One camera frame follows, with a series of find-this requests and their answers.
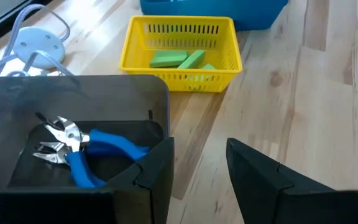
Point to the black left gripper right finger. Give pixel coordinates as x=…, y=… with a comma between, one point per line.
x=253, y=183

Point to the green eraser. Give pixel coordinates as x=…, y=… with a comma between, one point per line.
x=208, y=66
x=168, y=59
x=193, y=59

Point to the dark grey translucent bin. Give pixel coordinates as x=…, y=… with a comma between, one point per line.
x=120, y=99

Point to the white security camera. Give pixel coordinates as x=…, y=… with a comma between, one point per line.
x=39, y=43

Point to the yellow slotted plastic basket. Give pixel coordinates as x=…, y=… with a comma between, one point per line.
x=129, y=56

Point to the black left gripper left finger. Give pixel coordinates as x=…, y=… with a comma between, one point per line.
x=154, y=186

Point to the teal plastic bin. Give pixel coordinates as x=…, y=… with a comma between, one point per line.
x=244, y=15

